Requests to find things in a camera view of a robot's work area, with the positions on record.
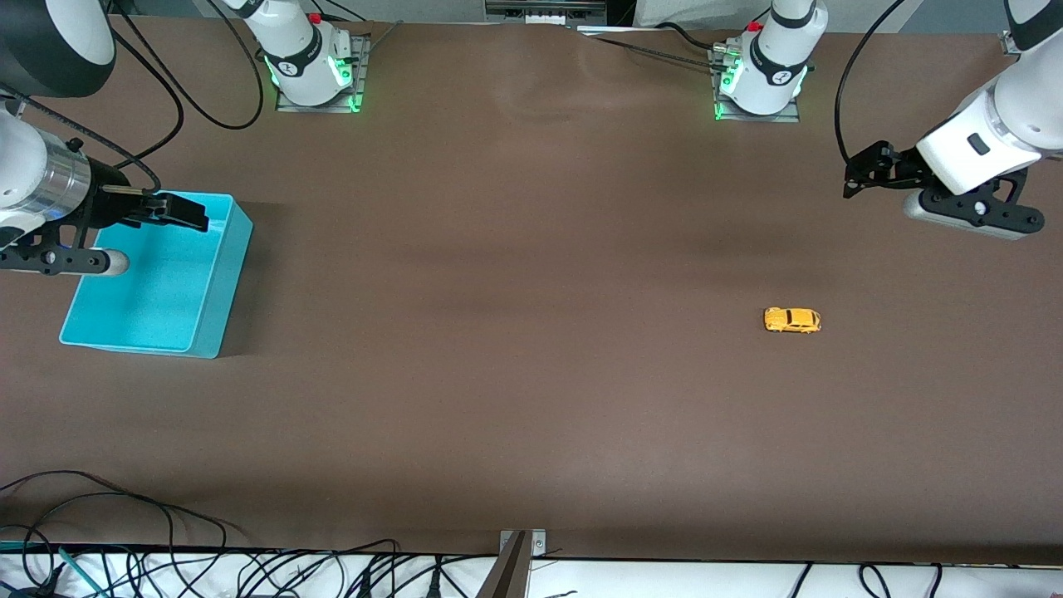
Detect thick black base cable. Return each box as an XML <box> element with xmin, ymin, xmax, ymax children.
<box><xmin>656</xmin><ymin>21</ymin><xmax>719</xmax><ymax>51</ymax></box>

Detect yellow toy beetle car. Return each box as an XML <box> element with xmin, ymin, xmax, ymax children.
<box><xmin>763</xmin><ymin>306</ymin><xmax>823</xmax><ymax>335</ymax></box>

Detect thin black base cable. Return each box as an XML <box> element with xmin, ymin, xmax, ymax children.
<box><xmin>591</xmin><ymin>35</ymin><xmax>717</xmax><ymax>69</ymax></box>

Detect metal table edge bracket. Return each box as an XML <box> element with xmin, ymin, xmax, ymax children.
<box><xmin>499</xmin><ymin>529</ymin><xmax>547</xmax><ymax>558</ymax></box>

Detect black looped cable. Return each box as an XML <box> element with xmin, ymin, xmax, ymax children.
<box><xmin>237</xmin><ymin>539</ymin><xmax>401</xmax><ymax>598</ymax></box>
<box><xmin>0</xmin><ymin>470</ymin><xmax>177</xmax><ymax>553</ymax></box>
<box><xmin>0</xmin><ymin>523</ymin><xmax>63</xmax><ymax>598</ymax></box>
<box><xmin>0</xmin><ymin>493</ymin><xmax>229</xmax><ymax>553</ymax></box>

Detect grey thin cable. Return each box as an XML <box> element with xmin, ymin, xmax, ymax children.
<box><xmin>364</xmin><ymin>20</ymin><xmax>405</xmax><ymax>55</ymax></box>

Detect turquoise plastic bin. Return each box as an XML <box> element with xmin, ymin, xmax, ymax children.
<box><xmin>59</xmin><ymin>192</ymin><xmax>254</xmax><ymax>360</ymax></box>

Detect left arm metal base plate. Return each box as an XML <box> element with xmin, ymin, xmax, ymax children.
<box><xmin>712</xmin><ymin>46</ymin><xmax>801</xmax><ymax>124</ymax></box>

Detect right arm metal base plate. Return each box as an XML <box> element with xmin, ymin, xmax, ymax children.
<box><xmin>275</xmin><ymin>33</ymin><xmax>367</xmax><ymax>114</ymax></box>

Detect white panel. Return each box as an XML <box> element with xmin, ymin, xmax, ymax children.
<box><xmin>635</xmin><ymin>0</ymin><xmax>773</xmax><ymax>30</ymax></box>

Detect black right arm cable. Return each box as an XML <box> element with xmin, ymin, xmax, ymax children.
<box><xmin>0</xmin><ymin>0</ymin><xmax>267</xmax><ymax>192</ymax></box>

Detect grey power strip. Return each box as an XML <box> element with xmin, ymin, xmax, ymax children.
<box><xmin>484</xmin><ymin>0</ymin><xmax>609</xmax><ymax>27</ymax></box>

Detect grey camera stand pole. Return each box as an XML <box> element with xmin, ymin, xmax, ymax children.
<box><xmin>475</xmin><ymin>532</ymin><xmax>531</xmax><ymax>598</ymax></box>

